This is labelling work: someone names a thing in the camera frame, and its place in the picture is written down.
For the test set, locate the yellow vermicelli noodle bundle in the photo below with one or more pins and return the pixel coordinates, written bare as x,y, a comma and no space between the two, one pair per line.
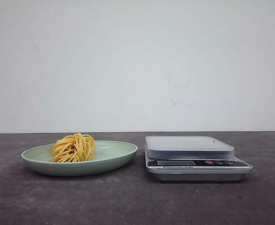
74,148

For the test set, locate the light green plate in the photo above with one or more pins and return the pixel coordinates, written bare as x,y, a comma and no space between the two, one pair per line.
110,155

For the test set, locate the silver digital kitchen scale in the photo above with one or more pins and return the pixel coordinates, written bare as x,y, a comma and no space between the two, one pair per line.
193,158

